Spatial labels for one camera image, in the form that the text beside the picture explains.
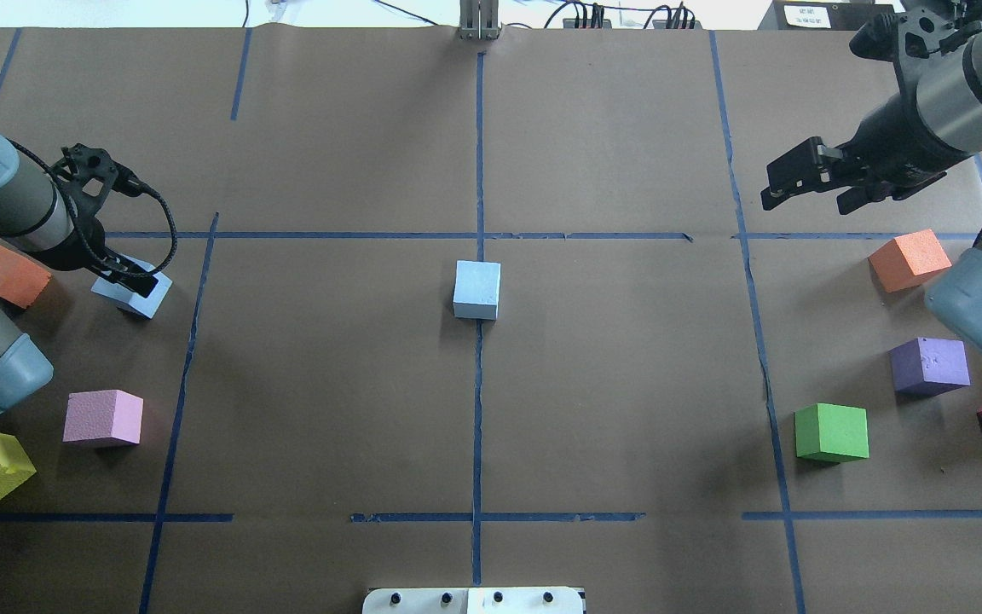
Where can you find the orange foam block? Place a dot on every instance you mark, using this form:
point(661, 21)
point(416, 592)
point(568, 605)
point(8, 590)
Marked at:
point(22, 280)
point(909, 261)

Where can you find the black box device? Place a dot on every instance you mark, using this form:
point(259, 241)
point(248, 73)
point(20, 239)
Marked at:
point(844, 16)

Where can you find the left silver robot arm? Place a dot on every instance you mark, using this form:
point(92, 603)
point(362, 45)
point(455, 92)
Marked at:
point(48, 221)

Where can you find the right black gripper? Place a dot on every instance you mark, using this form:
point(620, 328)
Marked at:
point(893, 138)

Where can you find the right purple foam block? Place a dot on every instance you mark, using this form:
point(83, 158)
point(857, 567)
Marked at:
point(927, 367)

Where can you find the right orange foam block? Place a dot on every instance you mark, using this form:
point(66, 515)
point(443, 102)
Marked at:
point(909, 261)

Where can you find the aluminium frame post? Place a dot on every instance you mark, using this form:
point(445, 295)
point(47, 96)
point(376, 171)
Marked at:
point(479, 20)

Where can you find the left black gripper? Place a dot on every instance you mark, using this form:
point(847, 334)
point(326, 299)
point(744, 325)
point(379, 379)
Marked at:
point(79, 245)

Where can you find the green foam block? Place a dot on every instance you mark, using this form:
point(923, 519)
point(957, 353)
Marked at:
point(831, 433)

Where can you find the pink foam block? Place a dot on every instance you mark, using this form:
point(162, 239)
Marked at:
point(103, 418)

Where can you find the white pedestal column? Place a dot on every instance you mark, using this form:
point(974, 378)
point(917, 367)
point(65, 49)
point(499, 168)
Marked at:
point(524, 599)

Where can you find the left orange foam block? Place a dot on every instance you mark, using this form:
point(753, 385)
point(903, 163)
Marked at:
point(22, 280)

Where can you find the light blue block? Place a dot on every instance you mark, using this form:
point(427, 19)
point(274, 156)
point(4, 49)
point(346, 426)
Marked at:
point(129, 301)
point(476, 291)

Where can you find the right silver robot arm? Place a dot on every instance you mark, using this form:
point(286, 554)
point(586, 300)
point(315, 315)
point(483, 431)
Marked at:
point(933, 123)

